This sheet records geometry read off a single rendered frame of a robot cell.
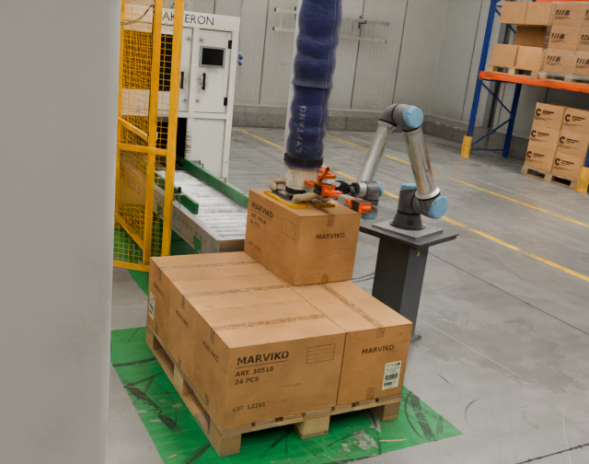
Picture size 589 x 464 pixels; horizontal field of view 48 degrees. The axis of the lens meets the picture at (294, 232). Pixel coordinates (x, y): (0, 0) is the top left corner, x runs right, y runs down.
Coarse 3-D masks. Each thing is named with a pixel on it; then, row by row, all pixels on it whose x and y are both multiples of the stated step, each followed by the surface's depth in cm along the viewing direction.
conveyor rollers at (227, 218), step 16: (176, 176) 600; (192, 176) 607; (192, 192) 544; (208, 192) 551; (208, 208) 505; (224, 208) 510; (240, 208) 517; (208, 224) 468; (224, 224) 466; (240, 224) 471
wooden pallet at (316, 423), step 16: (160, 352) 388; (176, 368) 352; (176, 384) 353; (192, 400) 341; (368, 400) 336; (384, 400) 341; (208, 416) 329; (288, 416) 314; (304, 416) 319; (320, 416) 324; (384, 416) 345; (208, 432) 316; (224, 432) 299; (240, 432) 304; (304, 432) 322; (320, 432) 327; (224, 448) 302
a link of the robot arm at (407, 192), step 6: (402, 186) 418; (408, 186) 415; (414, 186) 415; (402, 192) 418; (408, 192) 416; (414, 192) 413; (402, 198) 419; (408, 198) 415; (402, 204) 420; (408, 204) 416; (402, 210) 420; (408, 210) 418
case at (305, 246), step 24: (264, 216) 388; (288, 216) 365; (312, 216) 358; (336, 216) 366; (360, 216) 375; (264, 240) 390; (288, 240) 367; (312, 240) 363; (336, 240) 371; (264, 264) 391; (288, 264) 368; (312, 264) 368; (336, 264) 376
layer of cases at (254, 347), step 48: (192, 288) 348; (240, 288) 355; (288, 288) 362; (336, 288) 370; (192, 336) 328; (240, 336) 299; (288, 336) 304; (336, 336) 314; (384, 336) 328; (192, 384) 331; (240, 384) 296; (288, 384) 309; (336, 384) 323; (384, 384) 338
